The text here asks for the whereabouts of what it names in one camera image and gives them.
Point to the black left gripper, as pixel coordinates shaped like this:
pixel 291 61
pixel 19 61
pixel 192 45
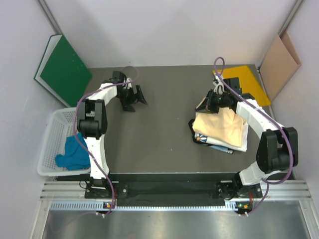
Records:
pixel 137 96

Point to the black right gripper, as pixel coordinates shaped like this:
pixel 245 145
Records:
pixel 208 103

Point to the cream yellow t shirt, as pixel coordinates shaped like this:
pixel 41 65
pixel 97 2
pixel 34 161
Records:
pixel 225 126

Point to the white t shirt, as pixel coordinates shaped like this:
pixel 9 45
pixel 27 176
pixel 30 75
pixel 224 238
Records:
pixel 243 148

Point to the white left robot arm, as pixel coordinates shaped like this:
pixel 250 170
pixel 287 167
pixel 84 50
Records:
pixel 90 119

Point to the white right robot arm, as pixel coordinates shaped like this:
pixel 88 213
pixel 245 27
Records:
pixel 278 145

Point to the yellow plastic folder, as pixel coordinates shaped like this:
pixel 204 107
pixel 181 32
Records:
pixel 248 83

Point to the white plastic basket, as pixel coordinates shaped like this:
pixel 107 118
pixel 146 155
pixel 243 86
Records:
pixel 58 129

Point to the green binder folder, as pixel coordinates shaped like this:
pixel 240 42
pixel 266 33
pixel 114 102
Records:
pixel 62 72

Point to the blue t shirt in basket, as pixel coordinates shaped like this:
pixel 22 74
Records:
pixel 75 156

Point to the beige cardboard folder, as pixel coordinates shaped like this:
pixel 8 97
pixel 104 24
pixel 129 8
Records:
pixel 279 65

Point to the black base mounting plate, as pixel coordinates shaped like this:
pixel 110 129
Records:
pixel 220 189

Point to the perforated cable duct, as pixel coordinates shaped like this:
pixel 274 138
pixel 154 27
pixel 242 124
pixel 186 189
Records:
pixel 104 206

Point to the aluminium frame rail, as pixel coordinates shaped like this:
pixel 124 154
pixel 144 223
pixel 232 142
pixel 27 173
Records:
pixel 290 190

